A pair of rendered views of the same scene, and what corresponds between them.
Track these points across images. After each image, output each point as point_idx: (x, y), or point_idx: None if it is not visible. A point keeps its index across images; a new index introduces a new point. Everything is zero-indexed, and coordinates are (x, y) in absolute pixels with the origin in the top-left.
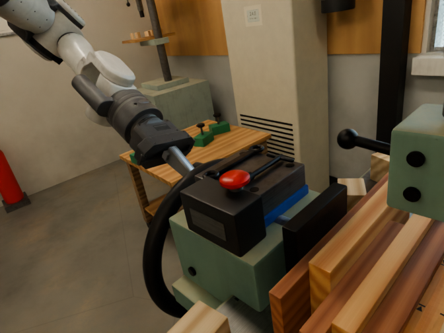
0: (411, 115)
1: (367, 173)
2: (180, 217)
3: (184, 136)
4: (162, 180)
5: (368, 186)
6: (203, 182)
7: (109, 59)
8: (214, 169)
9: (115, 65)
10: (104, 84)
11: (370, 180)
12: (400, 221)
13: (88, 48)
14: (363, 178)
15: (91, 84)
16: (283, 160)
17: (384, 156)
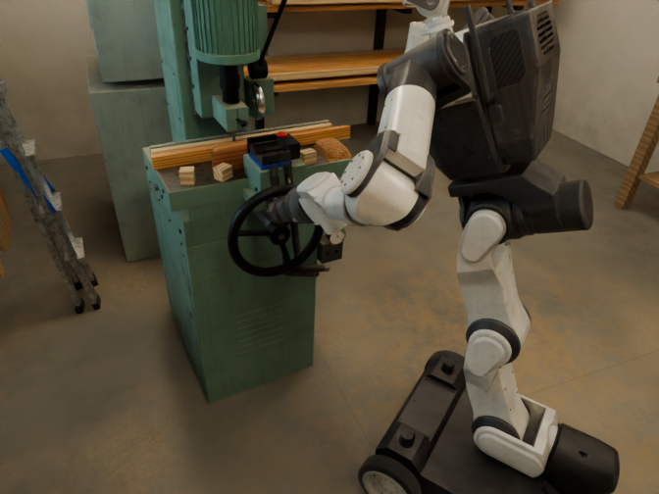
0: (237, 107)
1: (190, 187)
2: (301, 163)
3: (275, 201)
4: None
5: (201, 182)
6: (290, 142)
7: (316, 177)
8: (281, 151)
9: (312, 177)
10: None
11: (195, 184)
12: None
13: (337, 189)
14: (196, 186)
15: None
16: (254, 146)
17: (190, 169)
